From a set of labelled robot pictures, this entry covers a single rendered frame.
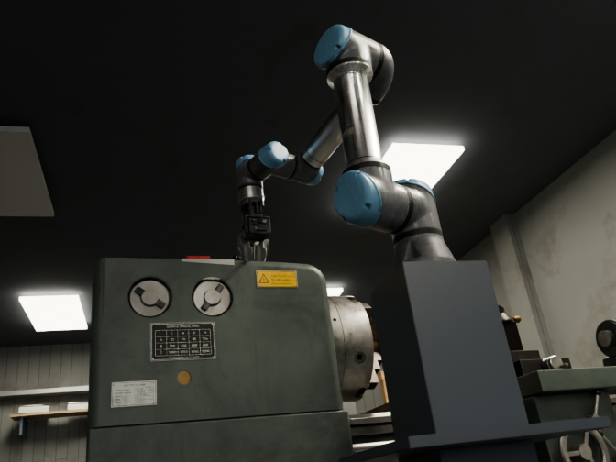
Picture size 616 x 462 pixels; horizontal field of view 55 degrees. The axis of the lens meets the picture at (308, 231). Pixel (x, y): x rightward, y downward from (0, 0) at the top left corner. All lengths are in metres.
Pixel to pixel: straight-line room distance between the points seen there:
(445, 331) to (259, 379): 0.47
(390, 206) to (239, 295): 0.46
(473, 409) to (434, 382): 0.09
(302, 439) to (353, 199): 0.57
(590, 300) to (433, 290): 4.42
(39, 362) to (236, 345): 7.88
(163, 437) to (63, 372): 7.81
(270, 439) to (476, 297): 0.57
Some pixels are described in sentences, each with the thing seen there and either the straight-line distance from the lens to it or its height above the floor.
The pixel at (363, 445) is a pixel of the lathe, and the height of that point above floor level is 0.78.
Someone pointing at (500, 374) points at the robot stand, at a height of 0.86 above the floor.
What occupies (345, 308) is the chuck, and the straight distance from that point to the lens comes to 1.72.
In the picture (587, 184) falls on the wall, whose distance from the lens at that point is 5.63.
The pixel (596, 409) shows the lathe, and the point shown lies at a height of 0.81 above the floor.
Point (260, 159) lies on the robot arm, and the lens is 1.70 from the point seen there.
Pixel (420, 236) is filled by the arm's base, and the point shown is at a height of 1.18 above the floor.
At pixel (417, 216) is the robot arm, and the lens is 1.36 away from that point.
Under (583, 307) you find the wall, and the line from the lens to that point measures 5.69.
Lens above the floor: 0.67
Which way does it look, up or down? 24 degrees up
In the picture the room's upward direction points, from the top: 7 degrees counter-clockwise
